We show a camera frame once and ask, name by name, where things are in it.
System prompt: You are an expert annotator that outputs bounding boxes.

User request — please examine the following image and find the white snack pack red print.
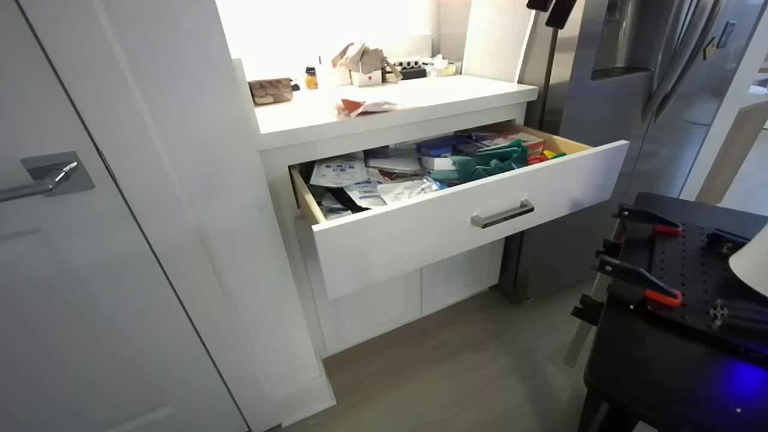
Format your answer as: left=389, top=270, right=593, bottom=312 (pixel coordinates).
left=335, top=97, right=398, bottom=121

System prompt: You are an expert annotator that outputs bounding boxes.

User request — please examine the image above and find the white wooden drawer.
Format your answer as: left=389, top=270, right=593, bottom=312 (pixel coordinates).
left=289, top=122, right=631, bottom=302

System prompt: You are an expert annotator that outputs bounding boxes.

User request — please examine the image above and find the white cabinet with countertop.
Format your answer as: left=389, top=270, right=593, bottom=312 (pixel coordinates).
left=232, top=55, right=541, bottom=360

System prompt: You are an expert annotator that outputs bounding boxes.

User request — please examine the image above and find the clear plastic bag bundle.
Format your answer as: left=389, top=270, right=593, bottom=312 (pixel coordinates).
left=345, top=176, right=443, bottom=213

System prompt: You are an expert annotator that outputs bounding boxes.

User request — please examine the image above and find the white flat packet blue print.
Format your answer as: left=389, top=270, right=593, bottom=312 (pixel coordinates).
left=307, top=151, right=371, bottom=193

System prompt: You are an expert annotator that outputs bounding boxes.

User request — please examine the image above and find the blue box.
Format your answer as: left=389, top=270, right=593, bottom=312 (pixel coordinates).
left=416, top=134, right=483, bottom=174

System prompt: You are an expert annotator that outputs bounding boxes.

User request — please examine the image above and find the green cloth bundle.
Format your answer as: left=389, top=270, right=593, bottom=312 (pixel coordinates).
left=449, top=140, right=531, bottom=187

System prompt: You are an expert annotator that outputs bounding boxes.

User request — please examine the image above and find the black tray of small items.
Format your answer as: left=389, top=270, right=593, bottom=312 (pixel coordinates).
left=397, top=58, right=435, bottom=81

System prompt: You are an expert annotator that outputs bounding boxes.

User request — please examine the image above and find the brown wooden box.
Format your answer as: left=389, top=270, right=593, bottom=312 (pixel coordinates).
left=248, top=75, right=298, bottom=109

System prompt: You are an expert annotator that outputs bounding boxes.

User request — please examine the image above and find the stainless steel refrigerator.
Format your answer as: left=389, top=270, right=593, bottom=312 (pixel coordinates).
left=502, top=0, right=768, bottom=306

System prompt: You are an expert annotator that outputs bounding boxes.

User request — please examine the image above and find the white door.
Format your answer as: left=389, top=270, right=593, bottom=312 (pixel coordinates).
left=0, top=0, right=253, bottom=432

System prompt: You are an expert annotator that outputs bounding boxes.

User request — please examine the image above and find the black perforated robot table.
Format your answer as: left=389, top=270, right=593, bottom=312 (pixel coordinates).
left=574, top=189, right=768, bottom=432

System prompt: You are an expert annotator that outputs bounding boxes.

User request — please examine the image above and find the grey metal drawer handle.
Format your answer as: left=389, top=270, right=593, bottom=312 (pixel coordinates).
left=469, top=199, right=538, bottom=234

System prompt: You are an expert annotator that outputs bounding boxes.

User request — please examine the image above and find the black camera stand pole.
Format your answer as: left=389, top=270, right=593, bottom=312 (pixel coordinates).
left=524, top=0, right=580, bottom=134

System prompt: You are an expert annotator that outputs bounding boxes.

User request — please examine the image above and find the black clamp orange handle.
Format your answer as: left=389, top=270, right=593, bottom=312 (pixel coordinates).
left=613, top=204, right=685, bottom=242
left=593, top=255, right=686, bottom=312

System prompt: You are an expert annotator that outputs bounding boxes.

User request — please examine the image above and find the grey metal door handle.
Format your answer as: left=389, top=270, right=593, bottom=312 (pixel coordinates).
left=0, top=148, right=98, bottom=204

